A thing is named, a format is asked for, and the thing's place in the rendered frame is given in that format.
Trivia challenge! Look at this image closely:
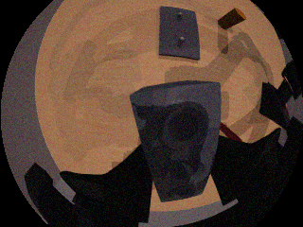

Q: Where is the red peg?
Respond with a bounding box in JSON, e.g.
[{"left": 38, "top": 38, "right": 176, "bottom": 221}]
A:
[{"left": 220, "top": 121, "right": 242, "bottom": 141}]

